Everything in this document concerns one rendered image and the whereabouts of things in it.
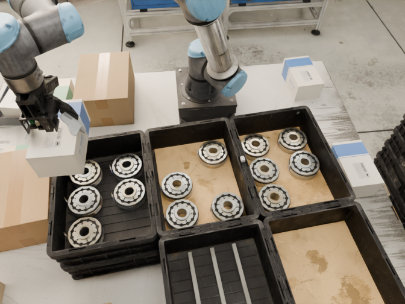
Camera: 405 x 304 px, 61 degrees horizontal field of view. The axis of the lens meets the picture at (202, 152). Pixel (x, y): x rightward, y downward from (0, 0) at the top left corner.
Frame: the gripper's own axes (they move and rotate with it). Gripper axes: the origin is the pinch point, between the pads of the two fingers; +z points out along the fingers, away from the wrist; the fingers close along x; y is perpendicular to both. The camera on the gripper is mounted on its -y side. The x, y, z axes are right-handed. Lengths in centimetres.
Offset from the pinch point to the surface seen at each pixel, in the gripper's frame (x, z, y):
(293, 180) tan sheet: 71, 28, 6
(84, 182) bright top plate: 0.1, 24.5, 1.1
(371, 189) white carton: 101, 36, 8
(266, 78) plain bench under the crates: 78, 41, -61
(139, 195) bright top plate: 18.4, 24.8, 7.8
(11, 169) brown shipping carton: -25.3, 24.8, -6.9
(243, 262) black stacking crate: 49, 28, 32
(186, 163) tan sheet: 34.5, 27.7, -5.3
